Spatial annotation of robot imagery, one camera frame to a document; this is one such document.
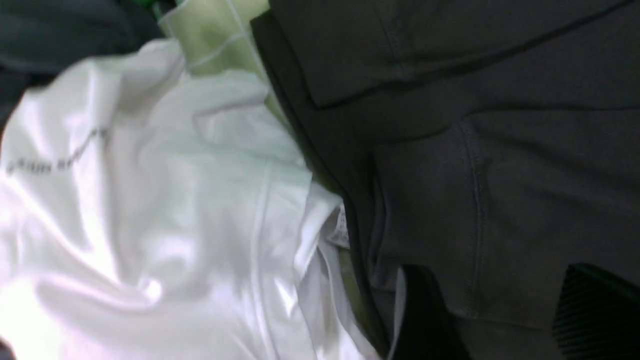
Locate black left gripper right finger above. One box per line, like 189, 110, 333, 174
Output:
551, 264, 640, 360

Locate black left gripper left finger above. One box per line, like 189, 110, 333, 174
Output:
395, 265, 471, 360

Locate dark gray long-sleeved shirt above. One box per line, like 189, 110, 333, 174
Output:
250, 0, 639, 360

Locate white crumpled shirt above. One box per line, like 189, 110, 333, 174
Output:
1, 39, 381, 360

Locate green checkered tablecloth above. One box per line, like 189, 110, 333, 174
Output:
151, 0, 371, 328

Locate dark gray crumpled garment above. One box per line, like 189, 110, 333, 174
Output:
0, 0, 163, 126

